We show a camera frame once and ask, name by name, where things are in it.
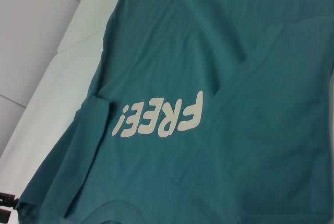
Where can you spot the teal t-shirt with FREE print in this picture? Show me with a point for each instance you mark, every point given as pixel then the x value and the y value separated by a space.
pixel 208 104

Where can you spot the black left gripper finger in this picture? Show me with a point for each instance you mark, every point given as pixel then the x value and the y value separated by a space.
pixel 4 216
pixel 7 200

